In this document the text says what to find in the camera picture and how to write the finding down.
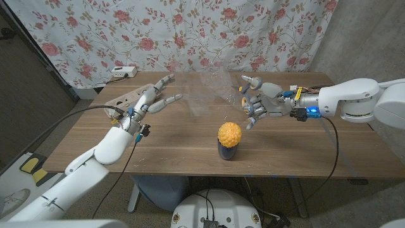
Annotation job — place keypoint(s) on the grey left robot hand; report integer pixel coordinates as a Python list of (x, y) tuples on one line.
[(144, 103)]

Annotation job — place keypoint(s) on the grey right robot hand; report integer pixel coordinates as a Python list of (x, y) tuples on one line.
[(272, 101)]

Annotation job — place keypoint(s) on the transparent cling film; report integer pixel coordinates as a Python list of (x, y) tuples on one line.
[(205, 92)]

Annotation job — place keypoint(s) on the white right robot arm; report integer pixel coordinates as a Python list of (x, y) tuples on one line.
[(348, 95)]

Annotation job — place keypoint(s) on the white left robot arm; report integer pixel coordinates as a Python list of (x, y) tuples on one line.
[(110, 145)]

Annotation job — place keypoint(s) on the beige egg carton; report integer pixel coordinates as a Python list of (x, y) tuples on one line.
[(133, 95)]

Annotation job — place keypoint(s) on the white power strip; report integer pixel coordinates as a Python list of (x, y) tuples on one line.
[(123, 72)]

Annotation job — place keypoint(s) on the bumpy orange ball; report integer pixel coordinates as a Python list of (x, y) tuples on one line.
[(229, 134)]

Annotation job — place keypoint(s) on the dark cup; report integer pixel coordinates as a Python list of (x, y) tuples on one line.
[(227, 153)]

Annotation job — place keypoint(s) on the floral rose curtain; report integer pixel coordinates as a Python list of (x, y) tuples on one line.
[(190, 28)]

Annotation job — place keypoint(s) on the blue grey stool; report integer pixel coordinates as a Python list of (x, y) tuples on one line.
[(161, 191)]

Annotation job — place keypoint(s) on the white table leg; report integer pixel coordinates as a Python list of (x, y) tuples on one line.
[(133, 198)]

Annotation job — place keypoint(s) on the grey table leg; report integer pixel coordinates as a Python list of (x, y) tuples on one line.
[(298, 196)]

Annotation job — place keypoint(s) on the dark table foot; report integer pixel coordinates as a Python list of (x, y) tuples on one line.
[(357, 182)]

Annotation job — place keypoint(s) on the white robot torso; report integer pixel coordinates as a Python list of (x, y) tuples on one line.
[(218, 209)]

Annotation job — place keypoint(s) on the black power adapter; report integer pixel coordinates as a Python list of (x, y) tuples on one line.
[(278, 221)]

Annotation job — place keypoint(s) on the yellow black foot pedal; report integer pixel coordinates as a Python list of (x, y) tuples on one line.
[(30, 164)]

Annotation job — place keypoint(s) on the white robot body rim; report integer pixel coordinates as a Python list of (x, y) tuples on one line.
[(63, 224)]

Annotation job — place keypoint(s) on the white floor platform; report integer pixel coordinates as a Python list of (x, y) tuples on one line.
[(12, 180)]

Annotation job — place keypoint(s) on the white sneaker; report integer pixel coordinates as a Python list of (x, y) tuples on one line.
[(14, 201)]

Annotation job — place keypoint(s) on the black partition frame post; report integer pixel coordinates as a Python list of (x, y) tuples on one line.
[(64, 85)]

